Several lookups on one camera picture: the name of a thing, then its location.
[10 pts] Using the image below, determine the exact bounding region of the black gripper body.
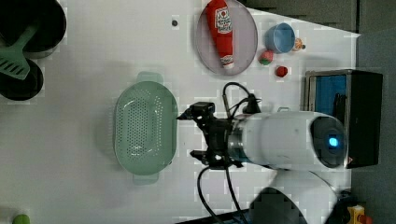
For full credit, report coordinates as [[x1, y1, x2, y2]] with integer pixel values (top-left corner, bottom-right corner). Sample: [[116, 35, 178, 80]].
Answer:
[[190, 102, 243, 170]]

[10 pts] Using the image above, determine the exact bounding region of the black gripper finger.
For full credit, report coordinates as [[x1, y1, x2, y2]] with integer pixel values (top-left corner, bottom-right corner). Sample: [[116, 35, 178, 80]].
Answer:
[[190, 150, 206, 161], [177, 107, 198, 120]]

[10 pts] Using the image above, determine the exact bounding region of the green plastic strainer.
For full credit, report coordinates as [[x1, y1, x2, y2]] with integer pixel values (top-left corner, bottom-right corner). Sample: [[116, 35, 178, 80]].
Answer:
[[113, 71, 178, 185]]

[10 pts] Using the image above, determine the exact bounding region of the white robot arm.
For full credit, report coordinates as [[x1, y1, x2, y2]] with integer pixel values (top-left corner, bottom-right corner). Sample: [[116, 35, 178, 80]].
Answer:
[[177, 102, 348, 224]]

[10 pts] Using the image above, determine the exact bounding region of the red strawberry toy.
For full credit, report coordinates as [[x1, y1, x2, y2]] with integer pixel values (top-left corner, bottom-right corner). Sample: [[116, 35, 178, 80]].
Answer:
[[276, 66, 289, 77]]

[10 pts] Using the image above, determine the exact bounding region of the pink strawberry toy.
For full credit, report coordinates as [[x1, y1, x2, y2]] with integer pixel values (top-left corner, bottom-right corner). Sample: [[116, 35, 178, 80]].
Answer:
[[259, 49, 274, 65]]

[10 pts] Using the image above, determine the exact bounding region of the grey oval plate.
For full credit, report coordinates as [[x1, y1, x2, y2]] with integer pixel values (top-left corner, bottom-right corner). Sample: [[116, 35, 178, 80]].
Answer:
[[195, 0, 258, 76]]

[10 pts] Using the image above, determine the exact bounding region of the red ketchup bottle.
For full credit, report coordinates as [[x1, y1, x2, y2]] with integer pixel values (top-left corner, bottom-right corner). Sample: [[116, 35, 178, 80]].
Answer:
[[205, 0, 234, 69]]

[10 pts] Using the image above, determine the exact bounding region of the blue bowl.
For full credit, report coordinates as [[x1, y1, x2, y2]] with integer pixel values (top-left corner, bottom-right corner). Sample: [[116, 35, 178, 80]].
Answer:
[[264, 23, 295, 53]]

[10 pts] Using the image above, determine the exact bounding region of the orange slice toy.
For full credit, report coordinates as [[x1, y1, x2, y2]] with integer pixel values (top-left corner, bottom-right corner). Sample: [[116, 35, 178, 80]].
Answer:
[[292, 38, 305, 51]]

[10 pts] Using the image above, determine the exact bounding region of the black toaster oven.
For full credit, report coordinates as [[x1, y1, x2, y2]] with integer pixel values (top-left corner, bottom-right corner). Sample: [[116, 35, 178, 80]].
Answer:
[[304, 69, 383, 169]]

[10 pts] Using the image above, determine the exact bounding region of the yellow emergency button box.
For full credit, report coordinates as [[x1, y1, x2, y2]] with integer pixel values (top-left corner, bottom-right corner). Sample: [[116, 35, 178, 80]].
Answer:
[[347, 205, 373, 224]]

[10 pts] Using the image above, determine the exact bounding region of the small black pan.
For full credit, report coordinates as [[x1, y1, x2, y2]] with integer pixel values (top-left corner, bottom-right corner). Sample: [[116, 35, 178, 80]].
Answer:
[[0, 59, 44, 101]]

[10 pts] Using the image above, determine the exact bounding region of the green spatula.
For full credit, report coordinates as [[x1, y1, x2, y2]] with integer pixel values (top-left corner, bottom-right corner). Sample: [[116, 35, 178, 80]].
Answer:
[[0, 23, 39, 80]]

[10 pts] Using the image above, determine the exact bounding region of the green ball toy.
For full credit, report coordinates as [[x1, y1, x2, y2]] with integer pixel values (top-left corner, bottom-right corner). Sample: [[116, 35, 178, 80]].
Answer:
[[12, 214, 31, 224]]

